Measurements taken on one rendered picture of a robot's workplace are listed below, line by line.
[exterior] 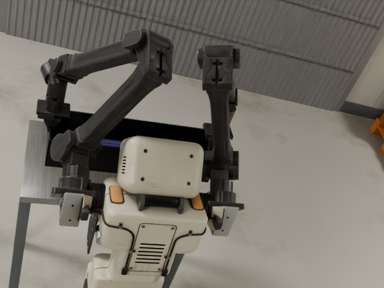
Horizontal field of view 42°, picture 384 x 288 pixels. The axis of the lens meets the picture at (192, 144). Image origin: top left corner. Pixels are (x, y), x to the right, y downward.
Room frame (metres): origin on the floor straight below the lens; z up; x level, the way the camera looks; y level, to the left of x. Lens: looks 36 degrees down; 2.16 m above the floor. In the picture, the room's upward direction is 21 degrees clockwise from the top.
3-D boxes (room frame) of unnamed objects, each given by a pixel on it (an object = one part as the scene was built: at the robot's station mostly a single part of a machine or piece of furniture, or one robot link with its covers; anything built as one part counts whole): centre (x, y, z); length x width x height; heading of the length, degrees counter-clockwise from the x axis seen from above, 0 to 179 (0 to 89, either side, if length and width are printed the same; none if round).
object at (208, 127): (1.46, -0.07, 1.21); 0.10 x 0.07 x 0.07; 113
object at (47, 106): (1.24, 0.45, 1.21); 0.10 x 0.07 x 0.07; 113
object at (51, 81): (1.24, 0.45, 1.27); 0.07 x 0.06 x 0.07; 39
